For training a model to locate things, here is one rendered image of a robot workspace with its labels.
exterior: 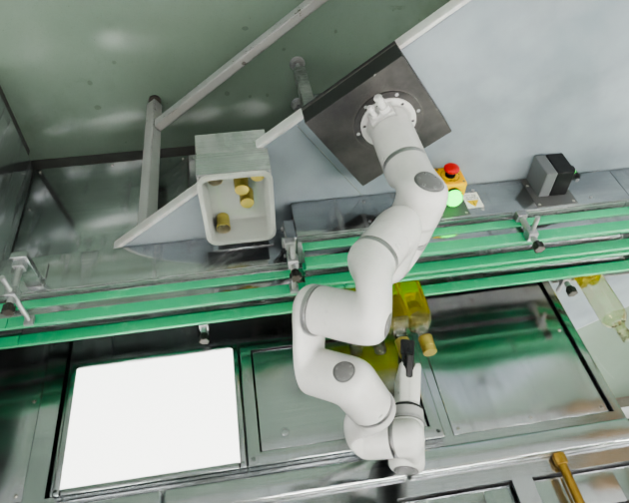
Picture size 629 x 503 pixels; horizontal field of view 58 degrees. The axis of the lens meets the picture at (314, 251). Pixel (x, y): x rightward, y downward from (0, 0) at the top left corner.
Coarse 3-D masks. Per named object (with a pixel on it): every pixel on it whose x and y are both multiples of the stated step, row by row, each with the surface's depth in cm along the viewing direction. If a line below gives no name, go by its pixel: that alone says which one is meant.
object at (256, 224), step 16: (208, 176) 126; (224, 176) 127; (240, 176) 127; (256, 176) 128; (208, 192) 138; (224, 192) 139; (256, 192) 141; (272, 192) 132; (208, 208) 137; (224, 208) 143; (240, 208) 144; (256, 208) 145; (272, 208) 136; (208, 224) 136; (240, 224) 145; (256, 224) 146; (272, 224) 140; (208, 240) 140; (224, 240) 142; (240, 240) 142; (256, 240) 143
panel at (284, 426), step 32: (192, 352) 148; (256, 352) 149; (288, 352) 149; (416, 352) 148; (256, 384) 143; (288, 384) 143; (384, 384) 143; (64, 416) 136; (256, 416) 136; (288, 416) 137; (320, 416) 137; (64, 448) 131; (256, 448) 131; (288, 448) 131; (320, 448) 131; (128, 480) 126; (160, 480) 126
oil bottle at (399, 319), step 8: (392, 288) 144; (392, 296) 142; (400, 296) 142; (392, 304) 140; (400, 304) 140; (392, 312) 139; (400, 312) 139; (392, 320) 137; (400, 320) 137; (408, 320) 138; (392, 328) 138
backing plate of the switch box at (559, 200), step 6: (522, 180) 154; (528, 186) 152; (528, 192) 150; (534, 192) 150; (570, 192) 150; (534, 198) 149; (540, 198) 149; (546, 198) 149; (552, 198) 149; (558, 198) 149; (564, 198) 149; (570, 198) 149; (540, 204) 147; (546, 204) 147; (552, 204) 147; (558, 204) 147; (564, 204) 147; (570, 204) 147
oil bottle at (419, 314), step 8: (416, 280) 146; (400, 288) 145; (408, 288) 144; (416, 288) 144; (408, 296) 142; (416, 296) 142; (424, 296) 143; (408, 304) 141; (416, 304) 141; (424, 304) 141; (408, 312) 140; (416, 312) 139; (424, 312) 139; (416, 320) 138; (424, 320) 138; (408, 328) 141; (416, 328) 139
